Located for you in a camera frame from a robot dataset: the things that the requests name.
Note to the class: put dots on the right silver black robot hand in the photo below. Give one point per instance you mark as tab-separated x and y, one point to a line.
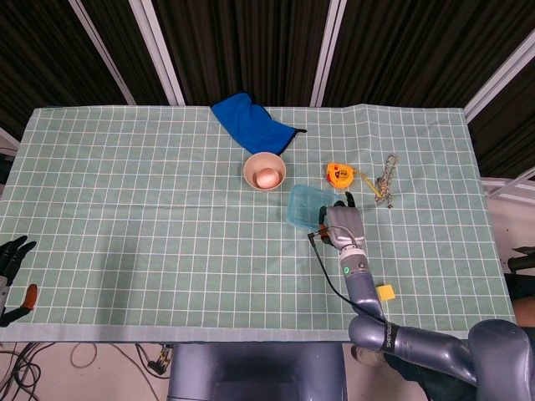
344	225

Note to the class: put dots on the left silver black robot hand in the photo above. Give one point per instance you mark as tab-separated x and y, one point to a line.
12	255

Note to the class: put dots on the blue plastic lid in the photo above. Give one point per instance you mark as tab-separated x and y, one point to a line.
303	206

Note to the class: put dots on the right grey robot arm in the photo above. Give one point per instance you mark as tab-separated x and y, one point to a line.
418	338

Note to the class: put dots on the orange tape measure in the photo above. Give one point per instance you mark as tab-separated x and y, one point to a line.
339	175

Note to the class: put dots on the yellow cube block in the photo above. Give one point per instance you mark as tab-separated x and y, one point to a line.
388	292

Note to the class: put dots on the pink egg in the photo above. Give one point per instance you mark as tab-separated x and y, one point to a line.
267	177

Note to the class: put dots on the beige bowl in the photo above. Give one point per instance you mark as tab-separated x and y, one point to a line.
251	167

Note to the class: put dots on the green checked tablecloth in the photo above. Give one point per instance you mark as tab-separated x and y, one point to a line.
125	209

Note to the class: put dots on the white shoe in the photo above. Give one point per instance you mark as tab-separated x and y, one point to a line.
368	358

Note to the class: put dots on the blue cloth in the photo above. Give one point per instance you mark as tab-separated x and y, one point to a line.
251	121

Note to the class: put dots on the grey robot torso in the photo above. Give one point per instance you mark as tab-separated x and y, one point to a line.
251	372

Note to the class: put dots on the bystander dark trouser leg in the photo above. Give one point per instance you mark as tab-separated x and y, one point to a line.
426	382

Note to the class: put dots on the black chair part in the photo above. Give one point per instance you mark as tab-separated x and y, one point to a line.
522	263

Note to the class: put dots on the black yellow power plug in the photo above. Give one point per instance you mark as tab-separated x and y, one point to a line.
156	365

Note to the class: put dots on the black pleated curtain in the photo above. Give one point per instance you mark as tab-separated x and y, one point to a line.
251	42

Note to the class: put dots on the white frame corner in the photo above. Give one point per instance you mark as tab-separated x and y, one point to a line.
6	140

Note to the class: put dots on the white metal rail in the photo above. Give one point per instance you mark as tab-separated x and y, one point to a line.
507	193

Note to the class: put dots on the wide white frame post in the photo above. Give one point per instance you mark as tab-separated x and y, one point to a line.
159	52
501	75
331	52

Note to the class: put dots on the thin white frame post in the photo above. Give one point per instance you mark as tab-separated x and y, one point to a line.
103	54

